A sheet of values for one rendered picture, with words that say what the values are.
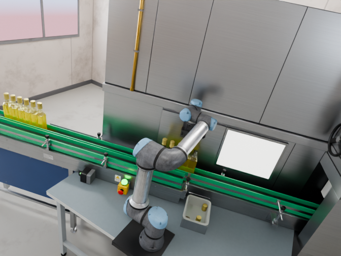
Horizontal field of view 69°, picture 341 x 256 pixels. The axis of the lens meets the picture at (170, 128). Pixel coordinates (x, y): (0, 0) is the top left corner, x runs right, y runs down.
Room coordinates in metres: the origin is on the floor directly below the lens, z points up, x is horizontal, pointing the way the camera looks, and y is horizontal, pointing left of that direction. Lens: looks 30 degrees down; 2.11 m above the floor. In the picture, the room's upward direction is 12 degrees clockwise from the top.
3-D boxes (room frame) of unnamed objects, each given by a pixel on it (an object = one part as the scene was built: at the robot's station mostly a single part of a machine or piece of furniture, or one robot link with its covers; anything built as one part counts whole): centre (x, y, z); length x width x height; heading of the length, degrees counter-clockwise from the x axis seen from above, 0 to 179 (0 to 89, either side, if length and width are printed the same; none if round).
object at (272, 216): (1.23, -0.83, 0.90); 0.17 x 0.05 x 0.23; 173
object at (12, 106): (1.63, 1.23, 1.02); 0.06 x 0.06 x 0.28; 83
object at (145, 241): (0.95, -0.03, 0.82); 0.15 x 0.15 x 0.10
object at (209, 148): (1.55, -0.37, 1.15); 0.90 x 0.03 x 0.34; 83
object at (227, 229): (1.55, -0.29, 0.73); 1.58 x 1.52 x 0.04; 67
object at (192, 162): (1.44, -0.21, 0.99); 0.06 x 0.06 x 0.21; 84
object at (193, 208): (1.20, -0.29, 0.80); 0.22 x 0.17 x 0.09; 173
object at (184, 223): (1.23, -0.30, 0.79); 0.27 x 0.17 x 0.08; 173
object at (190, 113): (1.35, -0.10, 1.45); 0.11 x 0.11 x 0.08; 65
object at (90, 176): (1.34, 0.52, 0.79); 0.08 x 0.08 x 0.08; 83
